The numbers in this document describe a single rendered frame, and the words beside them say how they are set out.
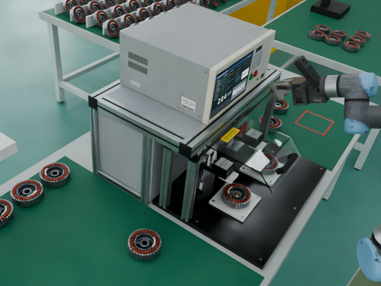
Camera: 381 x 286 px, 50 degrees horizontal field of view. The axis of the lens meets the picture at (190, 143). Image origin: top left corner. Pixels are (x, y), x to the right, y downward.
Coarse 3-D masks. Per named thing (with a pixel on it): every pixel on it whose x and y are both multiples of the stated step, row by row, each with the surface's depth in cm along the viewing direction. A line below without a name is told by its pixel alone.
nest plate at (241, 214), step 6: (216, 198) 157; (252, 198) 159; (258, 198) 159; (216, 204) 154; (222, 204) 154; (252, 204) 156; (222, 210) 153; (228, 210) 152; (234, 210) 153; (240, 210) 153; (246, 210) 153; (234, 216) 151; (240, 216) 151; (246, 216) 151
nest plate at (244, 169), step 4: (240, 168) 172; (244, 168) 172; (248, 168) 172; (244, 172) 171; (248, 172) 170; (252, 172) 171; (252, 176) 170; (256, 176) 169; (260, 176) 169; (260, 180) 168
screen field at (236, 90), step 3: (246, 78) 149; (243, 81) 147; (240, 84) 146; (243, 84) 149; (234, 87) 142; (237, 87) 145; (240, 87) 148; (243, 87) 150; (234, 90) 144; (237, 90) 146; (240, 90) 149; (234, 93) 145; (237, 93) 147; (231, 96) 144; (234, 96) 146; (231, 99) 145
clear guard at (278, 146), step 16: (240, 128) 145; (256, 128) 146; (208, 144) 136; (224, 144) 137; (240, 144) 138; (256, 144) 139; (272, 144) 140; (288, 144) 142; (240, 160) 132; (256, 160) 132; (272, 160) 134; (272, 176) 131; (272, 192) 129
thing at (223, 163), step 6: (210, 156) 157; (204, 162) 154; (216, 162) 152; (222, 162) 152; (228, 162) 152; (234, 162) 153; (204, 168) 154; (210, 168) 152; (216, 168) 151; (222, 168) 150; (228, 168) 150; (234, 168) 154; (216, 174) 152; (222, 174) 150; (228, 174) 151; (234, 174) 154; (228, 180) 151
